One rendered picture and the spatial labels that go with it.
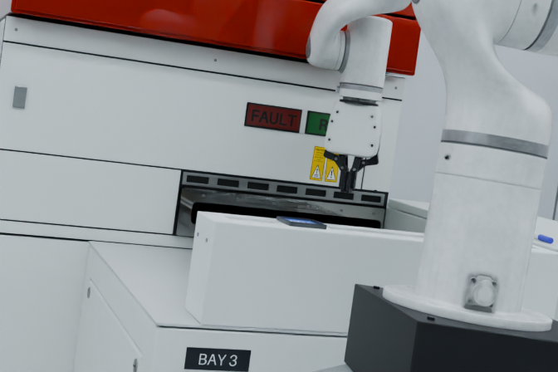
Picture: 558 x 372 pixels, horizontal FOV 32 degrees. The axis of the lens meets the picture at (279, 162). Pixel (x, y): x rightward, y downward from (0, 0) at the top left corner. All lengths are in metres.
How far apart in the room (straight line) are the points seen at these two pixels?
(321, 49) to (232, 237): 0.60
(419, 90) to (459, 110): 2.66
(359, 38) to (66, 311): 0.76
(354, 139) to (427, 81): 1.95
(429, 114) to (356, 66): 1.97
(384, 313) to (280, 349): 0.30
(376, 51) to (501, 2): 0.77
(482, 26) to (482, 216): 0.20
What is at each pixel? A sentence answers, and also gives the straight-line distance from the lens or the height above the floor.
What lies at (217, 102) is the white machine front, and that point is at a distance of 1.91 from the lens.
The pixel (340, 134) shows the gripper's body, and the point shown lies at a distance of 1.83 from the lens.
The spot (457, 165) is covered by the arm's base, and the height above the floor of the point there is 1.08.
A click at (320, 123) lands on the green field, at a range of 1.98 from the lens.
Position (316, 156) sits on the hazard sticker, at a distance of 1.99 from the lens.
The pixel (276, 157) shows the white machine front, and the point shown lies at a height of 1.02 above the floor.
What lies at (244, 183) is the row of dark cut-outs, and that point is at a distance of 1.94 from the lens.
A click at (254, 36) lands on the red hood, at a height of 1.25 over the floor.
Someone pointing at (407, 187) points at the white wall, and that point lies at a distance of 3.75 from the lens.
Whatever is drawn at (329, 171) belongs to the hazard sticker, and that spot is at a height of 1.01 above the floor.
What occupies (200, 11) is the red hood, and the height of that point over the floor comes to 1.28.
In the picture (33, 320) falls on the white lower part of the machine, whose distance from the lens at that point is 1.91.
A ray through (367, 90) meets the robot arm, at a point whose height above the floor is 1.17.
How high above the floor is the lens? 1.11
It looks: 3 degrees down
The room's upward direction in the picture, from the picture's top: 8 degrees clockwise
